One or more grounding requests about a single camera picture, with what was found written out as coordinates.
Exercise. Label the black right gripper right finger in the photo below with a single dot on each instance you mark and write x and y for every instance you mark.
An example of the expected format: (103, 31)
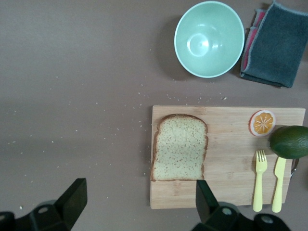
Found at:
(207, 204)

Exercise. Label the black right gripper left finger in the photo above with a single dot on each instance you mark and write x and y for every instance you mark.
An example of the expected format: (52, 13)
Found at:
(72, 199)

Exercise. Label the light bread slice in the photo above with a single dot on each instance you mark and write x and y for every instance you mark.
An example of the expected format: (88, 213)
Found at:
(179, 149)

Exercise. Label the wooden cutting board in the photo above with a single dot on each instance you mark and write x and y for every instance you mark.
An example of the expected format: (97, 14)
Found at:
(228, 156)

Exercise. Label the yellow plastic fork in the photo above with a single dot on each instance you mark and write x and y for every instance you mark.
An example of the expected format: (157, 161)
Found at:
(259, 183)

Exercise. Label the yellow plastic knife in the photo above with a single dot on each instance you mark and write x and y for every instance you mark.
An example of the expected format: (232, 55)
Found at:
(279, 183)

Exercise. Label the toy orange slice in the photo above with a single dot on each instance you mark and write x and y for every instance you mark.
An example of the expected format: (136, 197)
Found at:
(262, 123)

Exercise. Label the dark green avocado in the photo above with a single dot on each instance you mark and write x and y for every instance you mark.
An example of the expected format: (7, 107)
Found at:
(291, 142)

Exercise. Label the pale green bowl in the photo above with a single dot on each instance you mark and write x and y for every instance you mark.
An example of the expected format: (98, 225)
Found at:
(209, 41)

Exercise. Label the folded dark grey cloth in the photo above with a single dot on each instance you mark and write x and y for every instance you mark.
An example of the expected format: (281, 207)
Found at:
(274, 48)

